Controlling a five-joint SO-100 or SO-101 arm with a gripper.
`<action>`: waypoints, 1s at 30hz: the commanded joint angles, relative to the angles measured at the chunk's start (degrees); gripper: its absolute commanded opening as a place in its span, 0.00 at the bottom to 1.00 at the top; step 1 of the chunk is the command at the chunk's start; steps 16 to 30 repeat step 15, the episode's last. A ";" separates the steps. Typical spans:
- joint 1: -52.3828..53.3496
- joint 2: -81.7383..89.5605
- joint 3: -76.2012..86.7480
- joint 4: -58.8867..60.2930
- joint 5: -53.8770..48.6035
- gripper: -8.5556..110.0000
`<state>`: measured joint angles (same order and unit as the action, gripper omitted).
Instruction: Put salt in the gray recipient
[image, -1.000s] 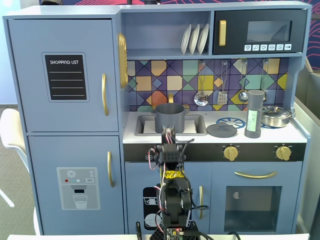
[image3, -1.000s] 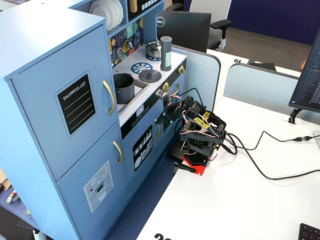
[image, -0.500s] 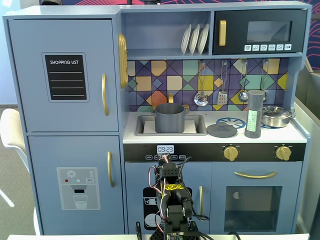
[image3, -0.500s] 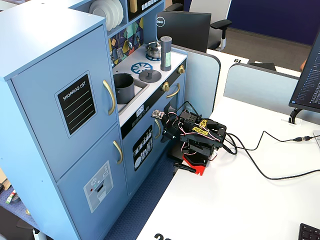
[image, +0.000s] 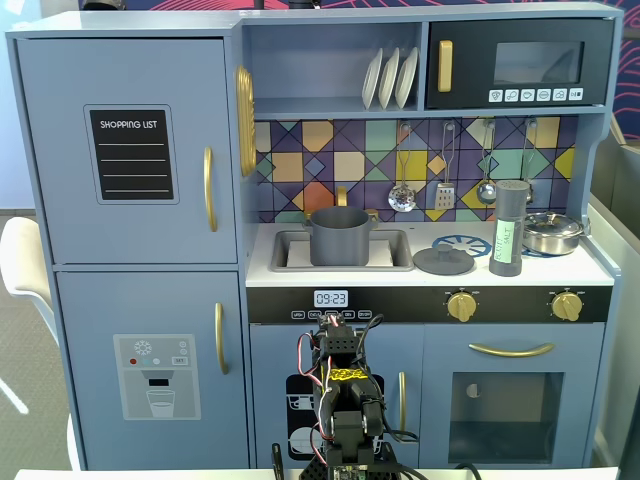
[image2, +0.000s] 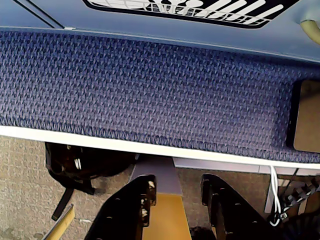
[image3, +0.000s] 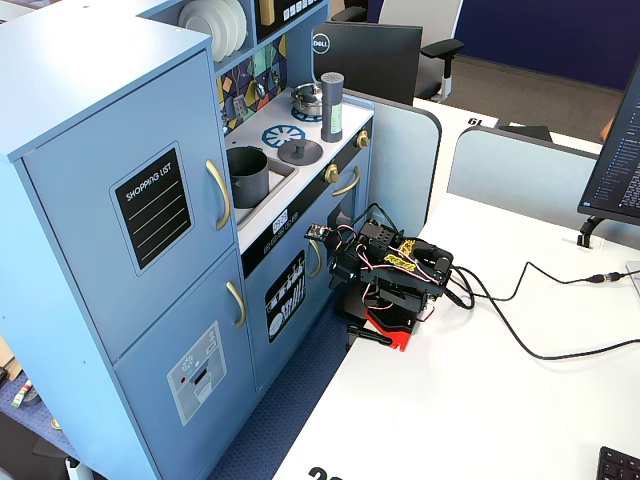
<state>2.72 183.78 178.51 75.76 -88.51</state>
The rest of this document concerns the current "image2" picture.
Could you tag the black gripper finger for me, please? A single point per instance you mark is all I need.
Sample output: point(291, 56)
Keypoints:
point(232, 220)
point(125, 215)

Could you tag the yellow wooden board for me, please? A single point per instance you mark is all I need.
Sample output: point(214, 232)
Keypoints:
point(167, 220)

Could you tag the gray desk leg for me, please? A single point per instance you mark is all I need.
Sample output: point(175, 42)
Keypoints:
point(160, 175)

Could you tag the black backpack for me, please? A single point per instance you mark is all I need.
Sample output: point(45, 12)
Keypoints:
point(75, 170)

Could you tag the blue woven mat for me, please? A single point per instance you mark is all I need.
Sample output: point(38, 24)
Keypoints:
point(150, 95)

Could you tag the tan board with black edge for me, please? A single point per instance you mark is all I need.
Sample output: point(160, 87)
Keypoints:
point(307, 117)

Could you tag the blue wooden toy kitchen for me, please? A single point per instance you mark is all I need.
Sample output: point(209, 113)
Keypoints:
point(100, 22)

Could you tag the white desk frame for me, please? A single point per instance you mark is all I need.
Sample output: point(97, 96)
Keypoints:
point(100, 142)

